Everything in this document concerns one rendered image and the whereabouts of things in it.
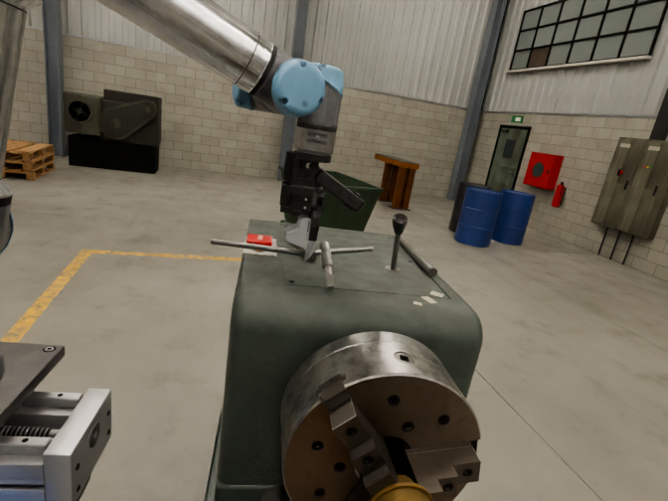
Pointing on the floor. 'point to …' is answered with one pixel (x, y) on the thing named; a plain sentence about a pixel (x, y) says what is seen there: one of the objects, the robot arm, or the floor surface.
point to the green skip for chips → (337, 219)
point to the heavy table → (402, 185)
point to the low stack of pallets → (28, 159)
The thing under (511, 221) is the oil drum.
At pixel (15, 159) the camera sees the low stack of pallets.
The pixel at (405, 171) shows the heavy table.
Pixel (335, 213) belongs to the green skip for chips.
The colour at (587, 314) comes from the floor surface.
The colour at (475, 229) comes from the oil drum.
